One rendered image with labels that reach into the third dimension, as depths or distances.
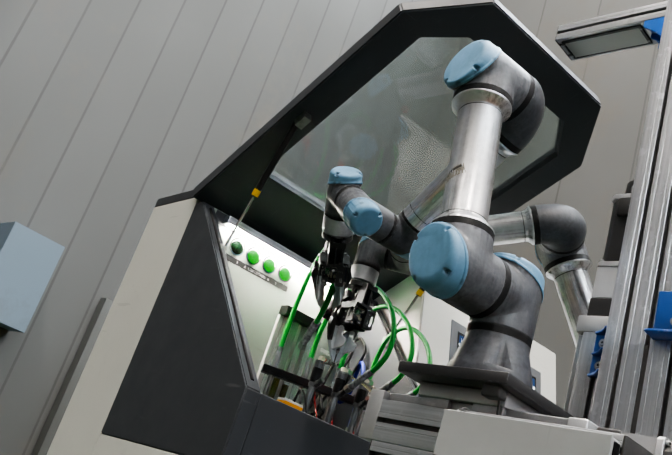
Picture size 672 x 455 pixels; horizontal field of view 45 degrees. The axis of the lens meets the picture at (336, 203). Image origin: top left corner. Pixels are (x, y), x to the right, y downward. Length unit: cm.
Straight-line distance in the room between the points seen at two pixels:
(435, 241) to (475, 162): 18
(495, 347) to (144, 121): 271
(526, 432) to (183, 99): 308
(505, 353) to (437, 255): 20
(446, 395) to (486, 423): 22
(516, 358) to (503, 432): 25
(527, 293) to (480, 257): 13
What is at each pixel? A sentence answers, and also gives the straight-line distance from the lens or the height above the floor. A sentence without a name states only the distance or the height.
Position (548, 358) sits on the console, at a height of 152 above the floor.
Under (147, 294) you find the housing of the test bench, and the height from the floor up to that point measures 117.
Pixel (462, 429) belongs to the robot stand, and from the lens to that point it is 122.
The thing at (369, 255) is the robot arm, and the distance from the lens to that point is 210.
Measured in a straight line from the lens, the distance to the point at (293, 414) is 175.
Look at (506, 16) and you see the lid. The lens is 198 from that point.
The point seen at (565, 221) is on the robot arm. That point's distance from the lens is 200.
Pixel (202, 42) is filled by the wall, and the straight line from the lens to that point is 412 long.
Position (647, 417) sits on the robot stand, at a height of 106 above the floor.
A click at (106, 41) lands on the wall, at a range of 382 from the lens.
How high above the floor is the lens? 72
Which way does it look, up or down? 22 degrees up
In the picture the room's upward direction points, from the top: 19 degrees clockwise
